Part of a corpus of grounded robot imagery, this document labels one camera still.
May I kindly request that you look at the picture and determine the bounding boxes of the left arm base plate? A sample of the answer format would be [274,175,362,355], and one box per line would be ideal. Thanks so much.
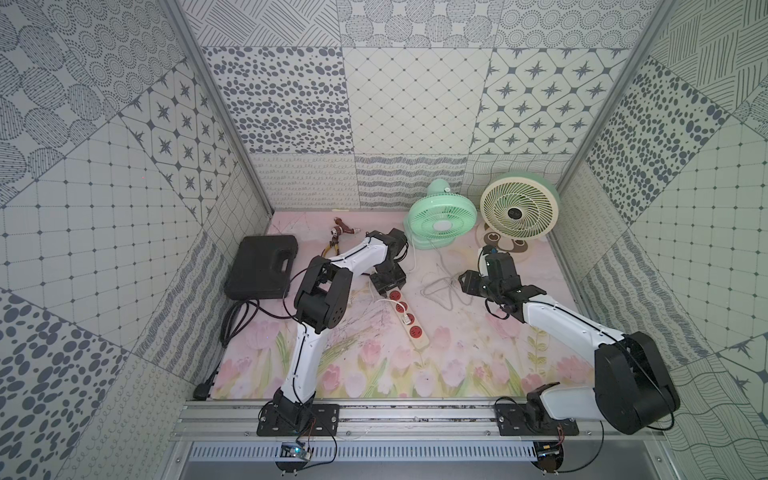
[256,401,340,437]

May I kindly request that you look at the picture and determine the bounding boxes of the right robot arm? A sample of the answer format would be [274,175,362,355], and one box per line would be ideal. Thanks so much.
[459,247,680,435]

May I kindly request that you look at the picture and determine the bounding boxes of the black power strip cable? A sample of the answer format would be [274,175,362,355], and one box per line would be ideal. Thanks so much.
[193,269,373,402]

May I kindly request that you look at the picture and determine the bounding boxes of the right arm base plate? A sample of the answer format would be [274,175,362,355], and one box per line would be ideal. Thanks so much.
[493,403,579,437]

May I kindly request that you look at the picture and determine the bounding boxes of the yellow handled pliers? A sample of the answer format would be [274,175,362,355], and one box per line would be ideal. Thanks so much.
[321,217,360,258]

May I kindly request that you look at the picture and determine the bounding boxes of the cream power strip red sockets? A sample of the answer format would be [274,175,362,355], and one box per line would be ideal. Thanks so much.
[386,288,430,351]

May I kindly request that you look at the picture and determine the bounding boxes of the white fan cable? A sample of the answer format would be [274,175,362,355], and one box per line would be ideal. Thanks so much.
[410,236,475,313]

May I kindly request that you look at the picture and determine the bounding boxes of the black plastic tool case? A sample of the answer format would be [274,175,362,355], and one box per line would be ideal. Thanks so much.
[224,235,299,300]

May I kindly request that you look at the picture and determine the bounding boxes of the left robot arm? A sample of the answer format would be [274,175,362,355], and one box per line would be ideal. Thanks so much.
[272,228,408,432]

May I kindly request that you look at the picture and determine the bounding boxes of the mint green desk fan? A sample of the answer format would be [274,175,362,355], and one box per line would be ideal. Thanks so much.
[404,179,477,250]

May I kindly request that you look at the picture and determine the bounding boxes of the cream round desk fan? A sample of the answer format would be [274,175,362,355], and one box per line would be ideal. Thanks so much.
[475,171,560,261]

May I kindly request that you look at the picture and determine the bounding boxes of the aluminium rail frame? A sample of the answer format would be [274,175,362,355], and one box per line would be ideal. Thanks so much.
[170,398,666,444]

